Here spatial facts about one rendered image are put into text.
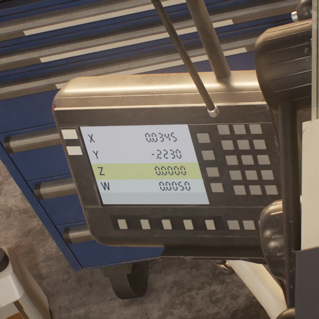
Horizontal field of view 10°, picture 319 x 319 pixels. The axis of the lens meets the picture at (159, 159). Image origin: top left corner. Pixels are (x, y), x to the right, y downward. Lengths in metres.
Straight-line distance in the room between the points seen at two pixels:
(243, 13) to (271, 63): 1.69
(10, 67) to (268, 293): 0.98
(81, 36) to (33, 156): 0.35
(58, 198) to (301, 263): 2.40
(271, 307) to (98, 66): 0.92
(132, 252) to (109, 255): 0.05
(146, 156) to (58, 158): 1.20
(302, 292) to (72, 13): 2.03
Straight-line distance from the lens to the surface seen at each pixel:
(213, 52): 2.20
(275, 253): 1.46
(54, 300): 3.95
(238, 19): 3.12
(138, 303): 3.85
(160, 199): 2.31
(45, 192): 3.53
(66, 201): 3.58
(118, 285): 3.78
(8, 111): 3.40
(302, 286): 1.17
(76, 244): 3.68
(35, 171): 3.52
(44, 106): 3.38
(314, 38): 1.39
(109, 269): 3.77
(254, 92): 2.19
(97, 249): 3.68
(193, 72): 1.58
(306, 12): 1.65
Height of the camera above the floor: 2.74
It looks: 42 degrees down
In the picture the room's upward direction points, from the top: 30 degrees counter-clockwise
